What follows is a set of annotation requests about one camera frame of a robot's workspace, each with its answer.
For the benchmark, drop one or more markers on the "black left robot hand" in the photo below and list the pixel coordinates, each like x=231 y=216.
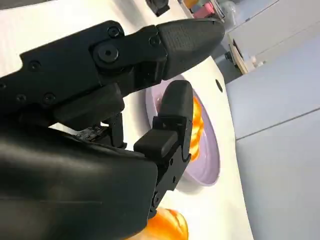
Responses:
x=158 y=6

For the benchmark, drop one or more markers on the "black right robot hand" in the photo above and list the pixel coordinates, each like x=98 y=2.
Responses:
x=62 y=175

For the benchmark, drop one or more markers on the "orange workshop object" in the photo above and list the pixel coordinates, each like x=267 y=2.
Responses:
x=190 y=3

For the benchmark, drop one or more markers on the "black table grommet hole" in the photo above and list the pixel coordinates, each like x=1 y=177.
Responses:
x=219 y=85

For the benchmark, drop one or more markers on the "lilac plate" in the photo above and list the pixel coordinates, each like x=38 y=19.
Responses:
x=210 y=150

